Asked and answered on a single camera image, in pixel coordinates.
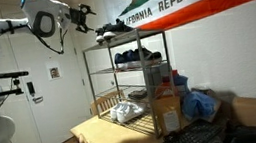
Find brown paper bag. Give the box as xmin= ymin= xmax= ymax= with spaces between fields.
xmin=153 ymin=95 xmax=186 ymax=136

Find black sneaker white sole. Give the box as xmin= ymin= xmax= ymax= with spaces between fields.
xmin=100 ymin=15 xmax=135 ymax=41
xmin=93 ymin=24 xmax=112 ymax=44

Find grey metal shoe rack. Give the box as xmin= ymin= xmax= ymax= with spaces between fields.
xmin=80 ymin=25 xmax=180 ymax=143

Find small portrait photo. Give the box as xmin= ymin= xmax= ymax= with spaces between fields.
xmin=45 ymin=64 xmax=63 ymax=82

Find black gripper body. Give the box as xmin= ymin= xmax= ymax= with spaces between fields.
xmin=68 ymin=5 xmax=87 ymax=32

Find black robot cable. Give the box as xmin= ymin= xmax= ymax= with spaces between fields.
xmin=25 ymin=9 xmax=68 ymax=59

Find white door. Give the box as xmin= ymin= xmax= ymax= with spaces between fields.
xmin=0 ymin=0 xmax=96 ymax=143

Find black door keypad lock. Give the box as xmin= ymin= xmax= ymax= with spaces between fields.
xmin=26 ymin=81 xmax=36 ymax=97

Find thin black camera cable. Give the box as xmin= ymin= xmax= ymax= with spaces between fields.
xmin=0 ymin=77 xmax=19 ymax=118

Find blue plastic jug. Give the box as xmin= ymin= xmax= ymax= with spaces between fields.
xmin=172 ymin=72 xmax=192 ymax=97

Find black computer keyboard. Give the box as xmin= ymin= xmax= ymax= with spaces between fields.
xmin=140 ymin=120 xmax=227 ymax=143

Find blue cloth bag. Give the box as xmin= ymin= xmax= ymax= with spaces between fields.
xmin=180 ymin=88 xmax=219 ymax=122

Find black camera bar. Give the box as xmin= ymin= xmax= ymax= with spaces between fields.
xmin=0 ymin=68 xmax=31 ymax=80

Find silver door handle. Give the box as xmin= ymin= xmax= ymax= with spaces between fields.
xmin=31 ymin=95 xmax=45 ymax=105

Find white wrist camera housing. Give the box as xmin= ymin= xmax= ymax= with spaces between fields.
xmin=55 ymin=2 xmax=75 ymax=34

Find California Republic flag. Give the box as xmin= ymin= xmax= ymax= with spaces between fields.
xmin=102 ymin=0 xmax=256 ymax=40

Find grey storage box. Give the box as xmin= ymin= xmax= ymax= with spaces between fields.
xmin=144 ymin=63 xmax=172 ymax=87

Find blue running sneaker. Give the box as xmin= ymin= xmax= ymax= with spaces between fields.
xmin=112 ymin=51 xmax=129 ymax=72
xmin=123 ymin=44 xmax=164 ymax=71

